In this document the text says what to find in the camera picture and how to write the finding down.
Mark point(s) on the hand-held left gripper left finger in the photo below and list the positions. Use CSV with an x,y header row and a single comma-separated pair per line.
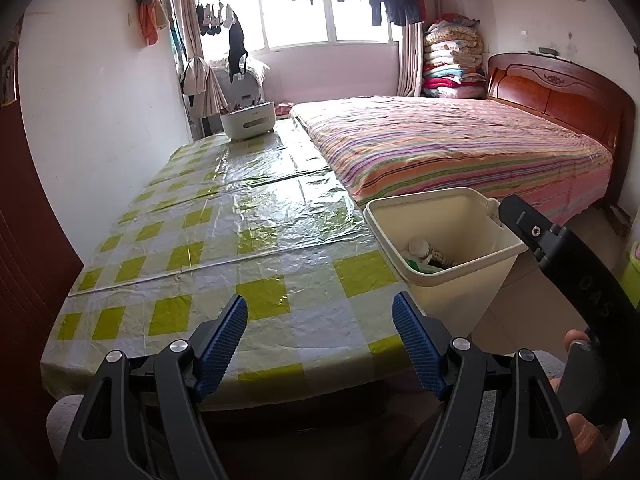
x,y
222,345

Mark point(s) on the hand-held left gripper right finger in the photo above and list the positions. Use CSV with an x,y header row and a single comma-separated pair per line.
x,y
419,345

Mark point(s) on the cream plastic trash bin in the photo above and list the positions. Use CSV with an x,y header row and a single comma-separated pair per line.
x,y
450,300

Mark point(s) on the brown bottle blue label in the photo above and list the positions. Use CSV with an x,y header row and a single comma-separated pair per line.
x,y
420,250

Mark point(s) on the person's right hand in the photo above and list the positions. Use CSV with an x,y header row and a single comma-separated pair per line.
x,y
585,435

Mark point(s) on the green plastic box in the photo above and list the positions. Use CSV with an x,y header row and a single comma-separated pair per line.
x,y
631,275

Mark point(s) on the green checkered plastic tablecloth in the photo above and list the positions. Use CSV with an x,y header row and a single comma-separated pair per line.
x,y
225,240

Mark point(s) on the person's left leg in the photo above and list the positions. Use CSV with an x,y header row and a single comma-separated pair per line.
x,y
62,425

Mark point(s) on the wooden bed headboard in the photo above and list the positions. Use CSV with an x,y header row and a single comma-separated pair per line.
x,y
560,95

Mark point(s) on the striped bed sheet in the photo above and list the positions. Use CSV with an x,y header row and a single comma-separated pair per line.
x,y
440,150

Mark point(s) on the dark red door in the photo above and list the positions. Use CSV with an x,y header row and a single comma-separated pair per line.
x,y
30,260

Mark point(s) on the white desk organizer box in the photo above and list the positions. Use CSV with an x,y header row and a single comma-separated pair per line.
x,y
247,122

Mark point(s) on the dark object on headboard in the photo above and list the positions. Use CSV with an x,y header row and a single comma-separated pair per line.
x,y
544,52

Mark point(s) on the pink box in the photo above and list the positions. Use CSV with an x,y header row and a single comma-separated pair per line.
x,y
285,109

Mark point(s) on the stack of folded quilts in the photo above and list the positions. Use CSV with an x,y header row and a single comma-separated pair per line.
x,y
452,60

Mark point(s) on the beige straight curtain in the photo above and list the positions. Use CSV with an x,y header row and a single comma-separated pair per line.
x,y
410,60

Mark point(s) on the beige tied curtain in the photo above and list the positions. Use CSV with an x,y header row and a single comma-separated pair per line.
x,y
192,60

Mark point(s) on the black hanging garment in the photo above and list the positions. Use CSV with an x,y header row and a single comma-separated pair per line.
x,y
237,45

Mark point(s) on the hanger with small socks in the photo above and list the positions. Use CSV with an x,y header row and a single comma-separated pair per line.
x,y
215,17

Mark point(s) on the large bright window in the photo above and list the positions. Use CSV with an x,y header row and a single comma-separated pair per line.
x,y
300,25

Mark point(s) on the orange hanging cloth bags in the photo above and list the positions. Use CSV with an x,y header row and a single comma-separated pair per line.
x,y
149,20

